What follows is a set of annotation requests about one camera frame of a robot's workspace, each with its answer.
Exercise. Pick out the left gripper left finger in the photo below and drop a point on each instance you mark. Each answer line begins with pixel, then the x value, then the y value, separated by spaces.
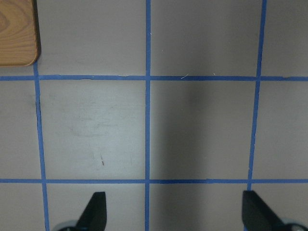
pixel 93 217

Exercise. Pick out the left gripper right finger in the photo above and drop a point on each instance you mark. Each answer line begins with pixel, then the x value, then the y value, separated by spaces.
pixel 258 216

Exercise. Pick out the wooden tray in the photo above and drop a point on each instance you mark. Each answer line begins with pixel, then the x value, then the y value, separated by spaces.
pixel 19 33

